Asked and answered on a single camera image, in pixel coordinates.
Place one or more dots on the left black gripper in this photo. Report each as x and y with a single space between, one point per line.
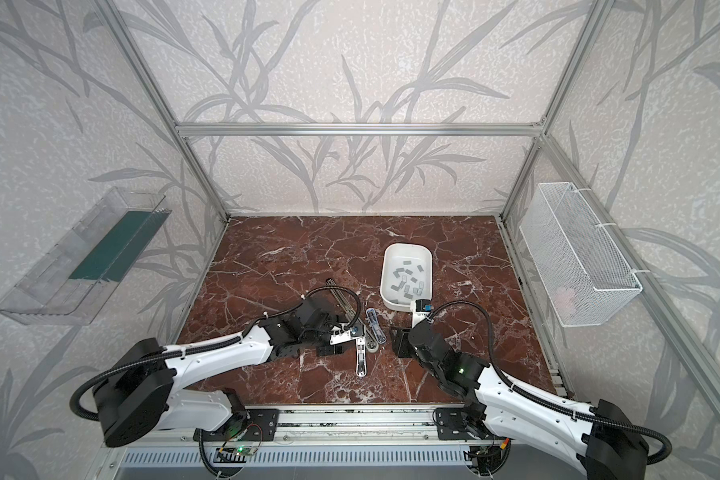
325 330

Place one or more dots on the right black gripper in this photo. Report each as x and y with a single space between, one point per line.
409 342

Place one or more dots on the grey white large stapler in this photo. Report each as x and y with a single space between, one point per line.
371 344

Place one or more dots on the small white stapler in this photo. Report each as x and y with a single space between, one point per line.
361 357

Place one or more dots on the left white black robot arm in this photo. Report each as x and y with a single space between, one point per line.
149 388

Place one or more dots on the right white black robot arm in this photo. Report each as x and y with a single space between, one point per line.
599 441

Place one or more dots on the white plastic tray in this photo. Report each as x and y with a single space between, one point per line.
394 255

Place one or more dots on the green circuit board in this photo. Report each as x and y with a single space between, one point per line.
234 454

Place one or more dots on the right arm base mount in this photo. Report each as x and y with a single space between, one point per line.
459 424

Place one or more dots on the aluminium front rail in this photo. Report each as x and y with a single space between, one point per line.
330 425

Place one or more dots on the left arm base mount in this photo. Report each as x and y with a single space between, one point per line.
256 425

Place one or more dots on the white wire mesh basket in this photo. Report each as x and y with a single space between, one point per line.
585 275

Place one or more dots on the clear wall shelf green mat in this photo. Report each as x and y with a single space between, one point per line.
72 282

